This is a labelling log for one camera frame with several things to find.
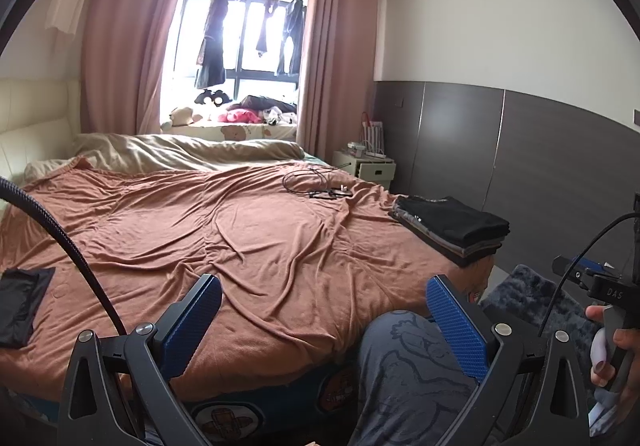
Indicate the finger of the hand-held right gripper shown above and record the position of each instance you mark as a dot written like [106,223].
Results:
[565,266]

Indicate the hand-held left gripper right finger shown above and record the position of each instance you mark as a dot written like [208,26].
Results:
[457,326]

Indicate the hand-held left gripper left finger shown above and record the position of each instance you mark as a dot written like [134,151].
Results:
[192,321]

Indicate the stack of folded dark clothes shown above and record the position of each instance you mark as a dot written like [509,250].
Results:
[440,247]

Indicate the dark clothes pile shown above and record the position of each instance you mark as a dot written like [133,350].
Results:
[265,103]

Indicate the person's right hand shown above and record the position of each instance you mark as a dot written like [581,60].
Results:
[631,342]

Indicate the person's grey patterned pants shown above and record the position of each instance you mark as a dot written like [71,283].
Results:
[410,376]

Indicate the beige duvet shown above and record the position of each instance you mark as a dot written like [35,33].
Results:
[175,150]

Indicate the small folded black cloth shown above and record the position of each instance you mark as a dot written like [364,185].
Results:
[20,306]

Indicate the cream nightstand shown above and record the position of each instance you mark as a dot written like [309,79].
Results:
[375,170]

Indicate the small white gadget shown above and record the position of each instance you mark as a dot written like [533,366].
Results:
[344,189]

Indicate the beige bear plush toy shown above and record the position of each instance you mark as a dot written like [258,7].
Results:
[181,116]

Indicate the striped paper bag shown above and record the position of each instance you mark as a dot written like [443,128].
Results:
[374,135]

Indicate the red plush toy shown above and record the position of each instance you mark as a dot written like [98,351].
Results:
[240,115]

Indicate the black and white plush toy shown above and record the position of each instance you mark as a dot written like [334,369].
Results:
[212,98]

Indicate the window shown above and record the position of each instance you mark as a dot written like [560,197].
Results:
[245,75]

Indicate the cream padded headboard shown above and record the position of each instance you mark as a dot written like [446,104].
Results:
[35,125]

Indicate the long dark hanging garment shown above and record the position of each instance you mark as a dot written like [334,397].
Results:
[212,45]

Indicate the pink curtain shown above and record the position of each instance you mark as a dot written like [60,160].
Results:
[340,50]
[125,35]

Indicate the small dark hanging garment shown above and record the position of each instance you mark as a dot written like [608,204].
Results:
[265,33]

